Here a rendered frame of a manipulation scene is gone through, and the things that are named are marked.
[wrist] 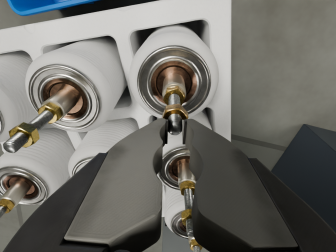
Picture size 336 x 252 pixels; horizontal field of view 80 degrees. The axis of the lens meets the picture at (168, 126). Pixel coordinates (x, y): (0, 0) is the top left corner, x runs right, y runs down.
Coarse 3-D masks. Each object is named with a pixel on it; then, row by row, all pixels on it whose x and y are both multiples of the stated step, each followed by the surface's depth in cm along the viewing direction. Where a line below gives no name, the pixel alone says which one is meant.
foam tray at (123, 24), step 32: (160, 0) 23; (192, 0) 23; (224, 0) 23; (0, 32) 25; (32, 32) 25; (64, 32) 25; (96, 32) 25; (128, 32) 25; (224, 32) 25; (128, 64) 27; (224, 64) 27; (128, 96) 34; (224, 96) 29; (224, 128) 32
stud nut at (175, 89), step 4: (168, 88) 17; (172, 88) 17; (176, 88) 17; (180, 88) 18; (168, 92) 17; (172, 92) 17; (176, 92) 17; (180, 92) 17; (164, 96) 17; (168, 96) 17; (180, 96) 17; (184, 96) 17; (164, 100) 18; (180, 100) 18; (180, 104) 18
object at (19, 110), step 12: (0, 60) 26; (12, 60) 27; (24, 60) 28; (0, 72) 24; (12, 72) 25; (24, 72) 27; (0, 84) 23; (12, 84) 24; (24, 84) 26; (0, 96) 22; (12, 96) 24; (24, 96) 25; (0, 108) 23; (12, 108) 23; (24, 108) 25; (12, 120) 24; (24, 120) 26
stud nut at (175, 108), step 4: (172, 104) 14; (176, 104) 14; (164, 108) 15; (168, 108) 14; (172, 108) 14; (176, 108) 14; (180, 108) 14; (164, 112) 14; (168, 112) 14; (172, 112) 14; (176, 112) 14; (180, 112) 14; (184, 112) 14; (164, 116) 14; (168, 116) 14; (184, 116) 14
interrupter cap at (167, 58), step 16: (160, 48) 19; (176, 48) 19; (144, 64) 20; (160, 64) 20; (176, 64) 20; (192, 64) 20; (144, 80) 21; (160, 80) 21; (192, 80) 21; (208, 80) 20; (144, 96) 21; (160, 96) 21; (192, 96) 21; (160, 112) 22
